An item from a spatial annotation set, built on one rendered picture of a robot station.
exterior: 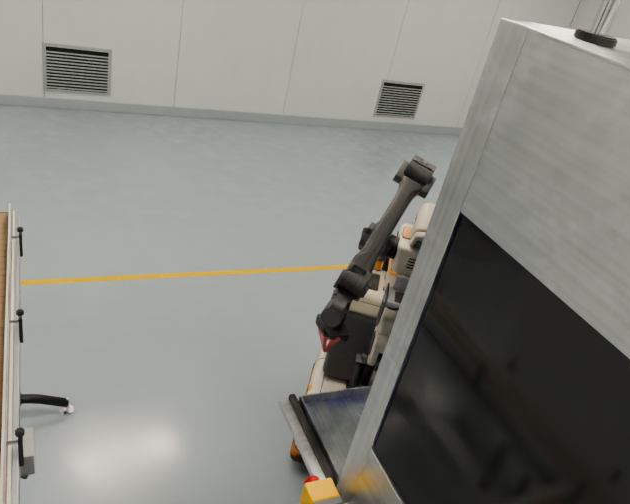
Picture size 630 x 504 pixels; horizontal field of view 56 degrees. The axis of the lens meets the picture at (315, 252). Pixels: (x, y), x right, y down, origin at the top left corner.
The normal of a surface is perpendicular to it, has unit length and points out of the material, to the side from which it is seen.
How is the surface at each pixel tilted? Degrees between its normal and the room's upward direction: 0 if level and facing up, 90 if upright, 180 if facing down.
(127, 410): 0
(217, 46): 90
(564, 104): 90
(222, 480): 0
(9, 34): 90
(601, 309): 90
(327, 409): 0
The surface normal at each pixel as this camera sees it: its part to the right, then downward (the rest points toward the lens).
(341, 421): 0.21, -0.84
